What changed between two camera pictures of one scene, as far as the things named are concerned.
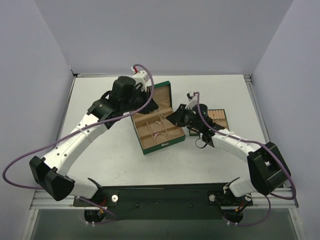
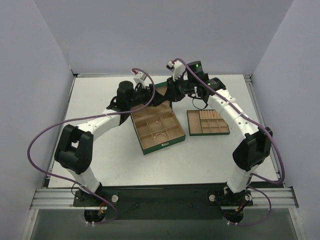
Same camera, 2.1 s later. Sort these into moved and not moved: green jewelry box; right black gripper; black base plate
Moved: right black gripper
Not moved: black base plate; green jewelry box
